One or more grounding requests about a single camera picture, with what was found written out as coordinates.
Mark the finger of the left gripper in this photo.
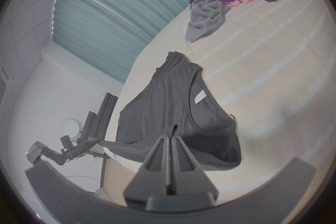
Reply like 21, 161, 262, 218
123, 135, 171, 209
171, 136, 219, 204

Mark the black T-shirt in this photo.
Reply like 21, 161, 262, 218
98, 51, 242, 171

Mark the bed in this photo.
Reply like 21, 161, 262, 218
101, 0, 335, 205

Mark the round white mirror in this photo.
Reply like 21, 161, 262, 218
62, 118, 80, 139

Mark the pink garment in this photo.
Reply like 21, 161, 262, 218
227, 0, 254, 8

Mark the black cable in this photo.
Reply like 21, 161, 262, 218
64, 160, 113, 184

